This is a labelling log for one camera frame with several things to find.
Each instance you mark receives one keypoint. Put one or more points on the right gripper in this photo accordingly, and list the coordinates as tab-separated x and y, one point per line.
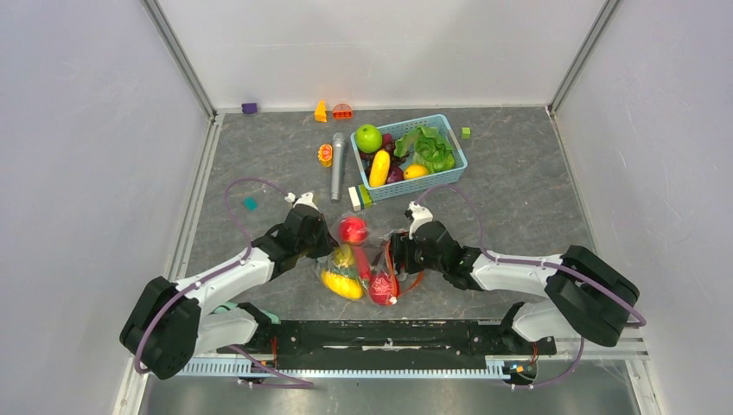
401	244

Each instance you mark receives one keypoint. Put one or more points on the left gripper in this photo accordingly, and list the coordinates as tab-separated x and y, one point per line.
328	245

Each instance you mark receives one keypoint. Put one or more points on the yellow-green toy fruit slice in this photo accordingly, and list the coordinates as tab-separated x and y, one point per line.
343	257

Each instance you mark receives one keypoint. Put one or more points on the red toy apple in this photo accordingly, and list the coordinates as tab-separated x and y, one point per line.
353	230

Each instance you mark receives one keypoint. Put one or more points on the red toy chili pepper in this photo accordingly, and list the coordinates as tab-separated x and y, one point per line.
362	263

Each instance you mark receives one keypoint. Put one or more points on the red toy tomato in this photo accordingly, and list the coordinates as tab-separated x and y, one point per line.
383	289

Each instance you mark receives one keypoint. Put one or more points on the clear zip top bag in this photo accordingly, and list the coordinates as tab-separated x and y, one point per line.
377	249

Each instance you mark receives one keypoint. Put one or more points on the yellow toy mango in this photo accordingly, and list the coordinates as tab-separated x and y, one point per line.
341	285

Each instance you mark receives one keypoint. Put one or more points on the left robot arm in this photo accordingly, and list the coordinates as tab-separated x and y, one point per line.
173	321

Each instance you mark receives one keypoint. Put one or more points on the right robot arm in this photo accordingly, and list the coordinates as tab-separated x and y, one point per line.
581	295

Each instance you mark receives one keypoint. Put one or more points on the teal toy block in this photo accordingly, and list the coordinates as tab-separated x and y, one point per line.
250	204

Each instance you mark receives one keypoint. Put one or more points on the white green toy block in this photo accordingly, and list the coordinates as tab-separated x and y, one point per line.
359	197

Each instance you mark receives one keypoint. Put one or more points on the yellow toy lemon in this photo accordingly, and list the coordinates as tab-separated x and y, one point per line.
415	171

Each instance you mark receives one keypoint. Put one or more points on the purple toy onion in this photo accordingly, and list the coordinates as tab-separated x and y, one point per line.
395	174

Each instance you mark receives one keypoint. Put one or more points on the orange slice toy block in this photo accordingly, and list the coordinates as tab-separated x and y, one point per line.
325	155

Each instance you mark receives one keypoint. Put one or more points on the dark purple toy grapes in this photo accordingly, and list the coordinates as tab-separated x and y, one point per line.
389	146

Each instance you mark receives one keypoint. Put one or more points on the yellow toy corn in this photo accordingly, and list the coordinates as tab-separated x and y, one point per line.
380	169

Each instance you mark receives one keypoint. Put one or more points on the green toy lettuce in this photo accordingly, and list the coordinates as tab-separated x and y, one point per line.
428	147

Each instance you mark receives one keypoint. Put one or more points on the silver toy microphone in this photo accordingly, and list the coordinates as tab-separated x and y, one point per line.
339	147

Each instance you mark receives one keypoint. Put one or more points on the green toy apple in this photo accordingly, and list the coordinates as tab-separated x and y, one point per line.
368	138

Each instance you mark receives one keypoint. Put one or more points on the red semicircle toy block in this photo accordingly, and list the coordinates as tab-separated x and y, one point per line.
342	111

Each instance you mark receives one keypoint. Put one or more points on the purple toy block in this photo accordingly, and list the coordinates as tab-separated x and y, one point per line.
249	108

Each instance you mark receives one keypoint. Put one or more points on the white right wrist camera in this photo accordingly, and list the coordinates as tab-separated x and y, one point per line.
418	216

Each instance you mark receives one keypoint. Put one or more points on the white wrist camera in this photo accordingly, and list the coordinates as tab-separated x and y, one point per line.
306	199
418	216

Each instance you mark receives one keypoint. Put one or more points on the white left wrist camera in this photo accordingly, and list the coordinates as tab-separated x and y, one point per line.
306	199

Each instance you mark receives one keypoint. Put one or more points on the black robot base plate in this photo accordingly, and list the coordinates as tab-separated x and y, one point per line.
385	344

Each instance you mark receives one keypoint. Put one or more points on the white slotted cable duct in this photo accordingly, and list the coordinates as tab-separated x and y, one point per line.
240	367

